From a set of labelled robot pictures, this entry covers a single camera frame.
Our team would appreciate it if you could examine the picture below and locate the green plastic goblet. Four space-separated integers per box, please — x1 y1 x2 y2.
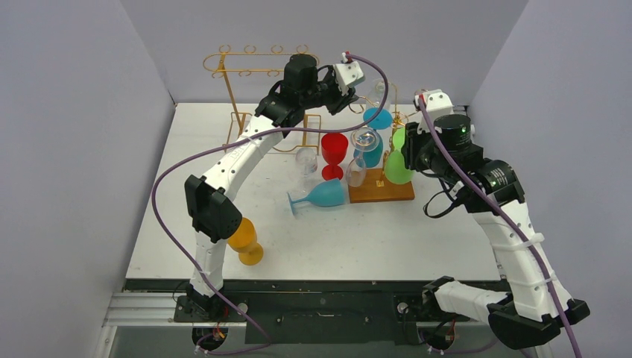
384 128 413 185

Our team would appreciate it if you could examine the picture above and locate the clear patterned wine glass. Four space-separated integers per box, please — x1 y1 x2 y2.
365 79 394 111

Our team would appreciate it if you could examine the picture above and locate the small clear front wine glass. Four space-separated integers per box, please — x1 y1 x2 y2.
346 127 380 187

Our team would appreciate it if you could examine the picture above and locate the blue plastic goblet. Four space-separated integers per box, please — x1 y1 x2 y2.
287 178 346 216
350 109 393 169

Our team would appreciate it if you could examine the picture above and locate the gold hook rack wooden base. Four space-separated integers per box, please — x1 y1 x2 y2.
347 93 431 204

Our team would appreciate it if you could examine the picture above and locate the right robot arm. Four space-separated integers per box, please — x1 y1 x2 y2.
401 114 590 350

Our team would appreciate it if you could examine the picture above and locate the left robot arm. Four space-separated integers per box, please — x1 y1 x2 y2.
184 54 364 321

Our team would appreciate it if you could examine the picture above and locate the red plastic goblet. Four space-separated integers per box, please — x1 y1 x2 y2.
321 133 348 180

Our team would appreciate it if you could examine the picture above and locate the clear glass near red goblet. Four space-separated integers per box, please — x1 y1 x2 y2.
295 148 317 192

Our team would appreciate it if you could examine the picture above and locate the orange plastic goblet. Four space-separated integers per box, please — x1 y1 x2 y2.
227 218 264 266

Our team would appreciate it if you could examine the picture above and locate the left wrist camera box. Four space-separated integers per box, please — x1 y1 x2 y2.
332 51 365 95

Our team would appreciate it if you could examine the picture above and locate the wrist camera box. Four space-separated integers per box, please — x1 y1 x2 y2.
413 89 454 124
332 51 365 95

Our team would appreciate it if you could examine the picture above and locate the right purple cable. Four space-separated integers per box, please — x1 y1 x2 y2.
418 98 586 358

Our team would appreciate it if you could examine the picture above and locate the purple cable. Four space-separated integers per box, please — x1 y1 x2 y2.
150 53 391 357
418 98 586 358

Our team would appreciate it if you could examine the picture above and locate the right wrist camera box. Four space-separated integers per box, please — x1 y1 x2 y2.
413 89 454 124

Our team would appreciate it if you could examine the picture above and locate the aluminium table frame rail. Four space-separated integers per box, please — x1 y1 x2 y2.
453 104 548 325

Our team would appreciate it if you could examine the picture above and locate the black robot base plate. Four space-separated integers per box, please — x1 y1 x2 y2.
172 280 457 348

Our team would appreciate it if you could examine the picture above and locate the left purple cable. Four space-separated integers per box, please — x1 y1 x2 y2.
150 53 391 357

